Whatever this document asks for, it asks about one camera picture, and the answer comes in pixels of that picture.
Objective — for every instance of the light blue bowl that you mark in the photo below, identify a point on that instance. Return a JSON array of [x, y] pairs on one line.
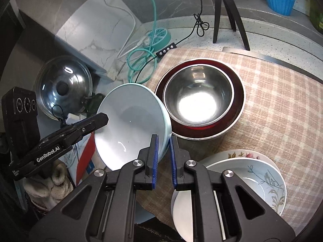
[[131, 126]]

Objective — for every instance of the glass pot lid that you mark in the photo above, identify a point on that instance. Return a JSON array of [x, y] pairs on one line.
[[75, 75]]

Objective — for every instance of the stainless steel bowl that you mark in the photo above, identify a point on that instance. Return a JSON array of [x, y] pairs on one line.
[[196, 95]]

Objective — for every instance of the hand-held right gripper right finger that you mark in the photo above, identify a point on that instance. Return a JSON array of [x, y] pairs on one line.
[[173, 161]]

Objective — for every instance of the black tripod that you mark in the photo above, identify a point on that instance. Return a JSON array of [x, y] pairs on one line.
[[218, 17]]

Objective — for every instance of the white plate grey floral print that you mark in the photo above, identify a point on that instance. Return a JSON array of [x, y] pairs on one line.
[[252, 181]]

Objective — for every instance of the dark green object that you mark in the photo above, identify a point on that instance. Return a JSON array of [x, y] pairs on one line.
[[94, 103]]

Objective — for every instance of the teal round power hub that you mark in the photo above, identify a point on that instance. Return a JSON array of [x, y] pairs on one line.
[[161, 41]]

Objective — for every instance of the red and white box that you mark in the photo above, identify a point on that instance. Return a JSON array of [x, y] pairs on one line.
[[87, 153]]

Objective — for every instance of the blue ribbed cup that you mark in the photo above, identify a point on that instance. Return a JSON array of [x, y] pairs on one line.
[[277, 0]]

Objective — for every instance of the red bowl steel inside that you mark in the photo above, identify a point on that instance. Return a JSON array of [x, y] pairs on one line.
[[238, 95]]

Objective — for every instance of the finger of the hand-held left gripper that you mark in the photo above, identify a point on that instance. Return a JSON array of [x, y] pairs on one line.
[[85, 128]]

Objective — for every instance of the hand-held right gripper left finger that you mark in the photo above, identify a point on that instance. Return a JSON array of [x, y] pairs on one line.
[[155, 161]]

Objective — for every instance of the beige plaid cloth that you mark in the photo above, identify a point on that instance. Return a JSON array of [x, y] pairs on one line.
[[277, 105]]

